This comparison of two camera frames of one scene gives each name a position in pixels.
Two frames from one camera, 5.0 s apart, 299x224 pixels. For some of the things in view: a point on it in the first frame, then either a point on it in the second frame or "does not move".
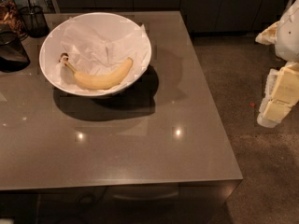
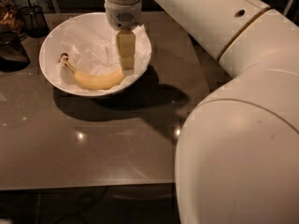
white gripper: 288,36 to 123,15
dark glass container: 10,19 does not move
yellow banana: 99,81 does not move
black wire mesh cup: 35,21 does not move
